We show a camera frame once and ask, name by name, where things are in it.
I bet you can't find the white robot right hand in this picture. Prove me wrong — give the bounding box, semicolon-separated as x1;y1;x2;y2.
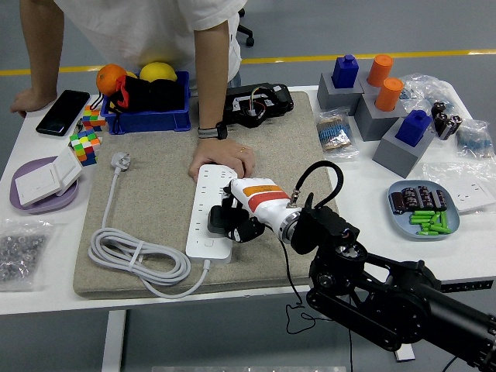
220;177;298;244

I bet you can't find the person's left hand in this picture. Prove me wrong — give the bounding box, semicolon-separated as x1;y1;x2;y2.
188;137;257;183

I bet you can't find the person's right hand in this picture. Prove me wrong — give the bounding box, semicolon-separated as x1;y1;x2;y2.
9;88;59;119

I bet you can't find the white power strip with cable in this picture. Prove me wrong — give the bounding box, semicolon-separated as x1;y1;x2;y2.
88;151;242;299

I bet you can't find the black plug with cord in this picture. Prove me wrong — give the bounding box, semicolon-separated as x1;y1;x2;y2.
207;205;354;372

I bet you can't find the grey and black wristband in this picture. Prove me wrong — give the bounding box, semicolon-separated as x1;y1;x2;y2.
197;122;229;140

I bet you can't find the black smartphone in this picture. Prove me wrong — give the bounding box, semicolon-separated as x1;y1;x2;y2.
35;88;91;136

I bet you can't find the colourful puzzle cube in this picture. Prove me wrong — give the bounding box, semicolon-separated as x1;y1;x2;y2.
81;105;107;133
68;129;102;167

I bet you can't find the blue plastic bin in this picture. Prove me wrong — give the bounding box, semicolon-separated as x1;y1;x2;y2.
101;71;192;136

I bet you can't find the grey-brown mat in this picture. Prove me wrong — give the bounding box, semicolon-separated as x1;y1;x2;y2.
72;91;353;299

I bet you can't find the orange fruit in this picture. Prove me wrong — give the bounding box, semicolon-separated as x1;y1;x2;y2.
95;64;128;97

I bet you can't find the black pouch with red lining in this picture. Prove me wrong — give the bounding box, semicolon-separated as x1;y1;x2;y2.
101;74;186;115

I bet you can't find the clear bag of striped resistors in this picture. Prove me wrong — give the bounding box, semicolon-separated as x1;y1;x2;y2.
315;108;360;162

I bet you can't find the large yellow citrus fruit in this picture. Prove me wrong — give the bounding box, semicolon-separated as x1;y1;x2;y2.
139;61;178;83

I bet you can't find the purple tray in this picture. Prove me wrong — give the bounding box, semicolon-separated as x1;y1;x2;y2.
9;156;81;215

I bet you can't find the black office chair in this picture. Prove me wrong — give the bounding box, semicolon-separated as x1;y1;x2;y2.
236;7;256;47

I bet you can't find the grey socket block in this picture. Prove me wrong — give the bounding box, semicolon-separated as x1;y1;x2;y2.
316;72;365;112
372;117;436;174
358;71;388;96
354;92;408;143

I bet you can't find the person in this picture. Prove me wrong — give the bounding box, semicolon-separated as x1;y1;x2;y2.
53;0;249;88

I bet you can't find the blue square peg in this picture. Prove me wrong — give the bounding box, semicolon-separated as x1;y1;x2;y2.
394;109;432;147
331;54;360;89

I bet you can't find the clear bag of metal nuts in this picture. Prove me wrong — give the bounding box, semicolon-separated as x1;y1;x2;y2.
0;219;55;292

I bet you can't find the pile of dark capacitors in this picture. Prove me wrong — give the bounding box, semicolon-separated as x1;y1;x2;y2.
390;185;449;215

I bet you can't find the orange cylinder peg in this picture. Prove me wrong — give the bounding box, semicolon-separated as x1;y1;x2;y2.
367;53;394;88
374;77;405;112

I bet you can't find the pile of green batteries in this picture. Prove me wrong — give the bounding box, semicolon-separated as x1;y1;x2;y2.
409;211;453;236

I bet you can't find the blue-grey tray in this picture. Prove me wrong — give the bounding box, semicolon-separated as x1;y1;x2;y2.
388;180;461;241

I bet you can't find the crumpled clear bag of parts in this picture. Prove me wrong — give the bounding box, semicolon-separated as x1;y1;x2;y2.
398;73;462;113

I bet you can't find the bundle of black capacitors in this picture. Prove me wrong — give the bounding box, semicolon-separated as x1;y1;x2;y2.
430;101;464;140

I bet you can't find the white table leg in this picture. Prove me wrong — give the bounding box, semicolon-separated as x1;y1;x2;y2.
101;309;127;372
394;344;416;362

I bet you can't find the clear plastic bag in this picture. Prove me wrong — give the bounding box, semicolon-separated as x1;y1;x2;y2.
422;160;496;216

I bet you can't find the clear bag of blue resistors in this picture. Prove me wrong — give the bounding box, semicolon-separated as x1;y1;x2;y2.
455;119;495;160

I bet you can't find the black table control panel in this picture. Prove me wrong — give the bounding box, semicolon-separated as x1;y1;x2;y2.
441;279;495;294

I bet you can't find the black electronic device with wires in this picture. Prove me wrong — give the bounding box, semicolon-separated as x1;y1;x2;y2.
224;83;295;128

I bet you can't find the white wall switch panel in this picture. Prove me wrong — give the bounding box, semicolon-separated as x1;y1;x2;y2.
14;146;84;208

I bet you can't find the white wall socket panel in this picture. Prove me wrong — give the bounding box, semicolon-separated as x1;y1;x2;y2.
451;180;496;214

